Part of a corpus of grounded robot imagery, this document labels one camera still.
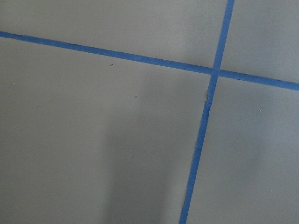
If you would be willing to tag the blue tape line crosswise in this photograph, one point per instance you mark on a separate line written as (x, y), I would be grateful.
(154, 61)

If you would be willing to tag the blue tape line lengthwise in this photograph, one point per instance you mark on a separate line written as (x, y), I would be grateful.
(206, 111)

